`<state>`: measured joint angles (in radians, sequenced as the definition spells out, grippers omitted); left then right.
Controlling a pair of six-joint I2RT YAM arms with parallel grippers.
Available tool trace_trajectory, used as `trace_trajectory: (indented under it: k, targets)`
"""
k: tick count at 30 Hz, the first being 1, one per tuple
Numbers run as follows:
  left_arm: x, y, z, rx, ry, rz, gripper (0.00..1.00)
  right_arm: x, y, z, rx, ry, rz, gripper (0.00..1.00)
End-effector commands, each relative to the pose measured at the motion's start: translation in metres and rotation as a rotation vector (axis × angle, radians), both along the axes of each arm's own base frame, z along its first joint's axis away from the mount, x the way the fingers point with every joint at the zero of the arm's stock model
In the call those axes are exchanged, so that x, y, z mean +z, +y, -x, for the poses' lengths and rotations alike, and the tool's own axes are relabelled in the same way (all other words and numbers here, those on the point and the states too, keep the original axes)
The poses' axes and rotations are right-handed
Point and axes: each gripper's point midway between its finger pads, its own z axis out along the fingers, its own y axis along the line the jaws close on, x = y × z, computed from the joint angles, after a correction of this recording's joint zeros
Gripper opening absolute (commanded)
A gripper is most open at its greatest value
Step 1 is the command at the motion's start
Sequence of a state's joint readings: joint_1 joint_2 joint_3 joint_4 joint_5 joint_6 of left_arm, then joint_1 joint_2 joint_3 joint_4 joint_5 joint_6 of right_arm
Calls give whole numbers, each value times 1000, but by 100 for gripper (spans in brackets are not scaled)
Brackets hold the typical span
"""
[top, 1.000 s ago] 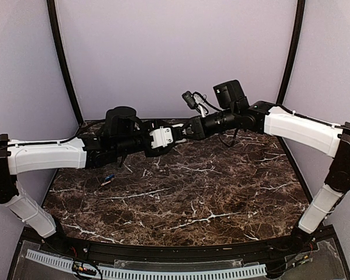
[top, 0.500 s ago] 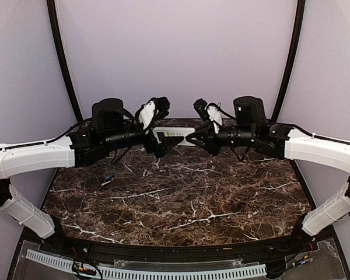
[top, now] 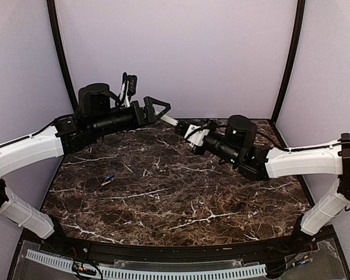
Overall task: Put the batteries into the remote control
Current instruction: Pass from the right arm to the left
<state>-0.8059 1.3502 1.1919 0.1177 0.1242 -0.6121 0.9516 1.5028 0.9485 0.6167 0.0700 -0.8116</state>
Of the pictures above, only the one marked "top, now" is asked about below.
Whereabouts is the white cable duct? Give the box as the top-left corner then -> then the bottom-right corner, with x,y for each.
26,249 -> 267,279

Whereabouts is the white remote control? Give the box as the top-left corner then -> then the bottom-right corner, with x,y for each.
160,115 -> 179,127

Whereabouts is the black front rail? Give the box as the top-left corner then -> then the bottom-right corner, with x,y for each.
23,226 -> 336,265

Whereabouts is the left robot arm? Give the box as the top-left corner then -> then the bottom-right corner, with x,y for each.
0,82 -> 171,254

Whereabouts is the black frame post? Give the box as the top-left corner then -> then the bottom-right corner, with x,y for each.
46,0 -> 78,111
271,0 -> 306,125

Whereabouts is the left black frame post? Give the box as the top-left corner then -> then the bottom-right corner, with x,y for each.
46,0 -> 78,111

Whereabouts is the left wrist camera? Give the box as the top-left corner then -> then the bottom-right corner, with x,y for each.
117,72 -> 138,107

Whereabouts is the right black frame post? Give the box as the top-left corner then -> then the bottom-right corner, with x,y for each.
271,0 -> 306,125

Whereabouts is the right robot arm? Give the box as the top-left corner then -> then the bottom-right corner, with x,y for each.
168,115 -> 350,253

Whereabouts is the blue battery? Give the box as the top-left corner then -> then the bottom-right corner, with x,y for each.
105,174 -> 115,181

